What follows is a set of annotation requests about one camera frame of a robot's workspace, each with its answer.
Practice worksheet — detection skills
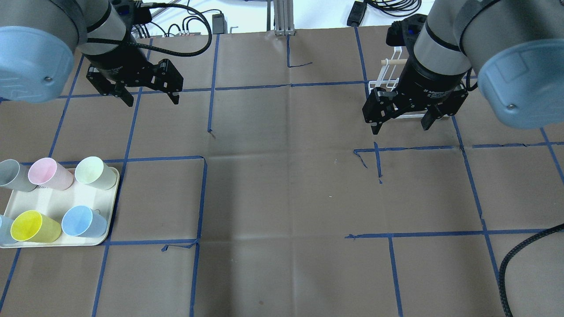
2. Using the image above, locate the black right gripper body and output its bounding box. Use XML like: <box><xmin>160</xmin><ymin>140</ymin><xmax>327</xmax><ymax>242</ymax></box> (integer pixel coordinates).
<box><xmin>362</xmin><ymin>56</ymin><xmax>469</xmax><ymax>124</ymax></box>

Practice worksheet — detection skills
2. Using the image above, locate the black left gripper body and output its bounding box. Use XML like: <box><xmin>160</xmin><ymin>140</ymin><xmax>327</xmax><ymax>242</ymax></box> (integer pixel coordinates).
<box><xmin>85</xmin><ymin>44</ymin><xmax>184</xmax><ymax>96</ymax></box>

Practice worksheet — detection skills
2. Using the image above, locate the pale green cup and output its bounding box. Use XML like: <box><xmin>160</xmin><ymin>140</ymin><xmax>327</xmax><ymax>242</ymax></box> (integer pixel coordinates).
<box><xmin>74</xmin><ymin>156</ymin><xmax>118</xmax><ymax>190</ymax></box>

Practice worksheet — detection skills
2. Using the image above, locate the light blue cup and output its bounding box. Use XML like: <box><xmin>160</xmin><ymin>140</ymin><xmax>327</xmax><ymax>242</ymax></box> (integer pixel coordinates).
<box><xmin>0</xmin><ymin>215</ymin><xmax>18</xmax><ymax>245</ymax></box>
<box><xmin>62</xmin><ymin>205</ymin><xmax>108</xmax><ymax>238</ymax></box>

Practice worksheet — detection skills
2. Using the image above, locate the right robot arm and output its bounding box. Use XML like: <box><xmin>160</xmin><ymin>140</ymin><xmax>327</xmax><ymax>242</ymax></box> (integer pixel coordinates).
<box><xmin>362</xmin><ymin>0</ymin><xmax>564</xmax><ymax>134</ymax></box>

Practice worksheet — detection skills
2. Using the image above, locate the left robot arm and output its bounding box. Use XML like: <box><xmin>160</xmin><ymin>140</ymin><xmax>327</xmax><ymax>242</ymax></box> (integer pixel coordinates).
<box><xmin>0</xmin><ymin>0</ymin><xmax>183</xmax><ymax>107</ymax></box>

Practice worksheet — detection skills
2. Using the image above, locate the pink cup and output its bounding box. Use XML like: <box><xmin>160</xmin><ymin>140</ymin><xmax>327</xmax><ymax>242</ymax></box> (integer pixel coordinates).
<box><xmin>28</xmin><ymin>157</ymin><xmax>74</xmax><ymax>191</ymax></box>

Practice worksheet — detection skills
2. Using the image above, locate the grey cup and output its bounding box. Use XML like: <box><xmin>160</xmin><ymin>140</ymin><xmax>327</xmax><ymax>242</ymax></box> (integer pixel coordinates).
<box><xmin>0</xmin><ymin>159</ymin><xmax>37</xmax><ymax>192</ymax></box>

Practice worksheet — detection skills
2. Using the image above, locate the yellow cup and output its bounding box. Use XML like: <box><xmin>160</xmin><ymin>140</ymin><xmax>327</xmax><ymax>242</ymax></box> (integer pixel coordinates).
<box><xmin>10</xmin><ymin>210</ymin><xmax>62</xmax><ymax>243</ymax></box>

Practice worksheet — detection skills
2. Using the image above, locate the black power adapter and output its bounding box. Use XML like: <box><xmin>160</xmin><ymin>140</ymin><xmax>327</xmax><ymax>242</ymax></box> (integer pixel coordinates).
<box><xmin>211</xmin><ymin>13</ymin><xmax>227</xmax><ymax>34</ymax></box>

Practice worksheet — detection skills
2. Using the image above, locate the cream serving tray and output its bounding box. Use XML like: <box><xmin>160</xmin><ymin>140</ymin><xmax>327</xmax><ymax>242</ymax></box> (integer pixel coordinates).
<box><xmin>0</xmin><ymin>182</ymin><xmax>119</xmax><ymax>249</ymax></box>

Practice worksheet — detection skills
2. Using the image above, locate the white wire cup rack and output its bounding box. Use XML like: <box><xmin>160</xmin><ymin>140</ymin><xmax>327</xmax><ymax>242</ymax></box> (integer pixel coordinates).
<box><xmin>369</xmin><ymin>47</ymin><xmax>449</xmax><ymax>122</ymax></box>

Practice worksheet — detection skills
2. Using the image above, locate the aluminium frame post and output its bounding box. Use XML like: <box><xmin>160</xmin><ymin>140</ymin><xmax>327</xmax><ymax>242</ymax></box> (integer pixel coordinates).
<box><xmin>273</xmin><ymin>0</ymin><xmax>296</xmax><ymax>36</ymax></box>

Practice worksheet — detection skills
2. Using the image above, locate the black braided cable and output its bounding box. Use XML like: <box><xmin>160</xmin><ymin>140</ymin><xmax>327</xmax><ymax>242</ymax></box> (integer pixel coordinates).
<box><xmin>498</xmin><ymin>223</ymin><xmax>564</xmax><ymax>317</ymax></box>

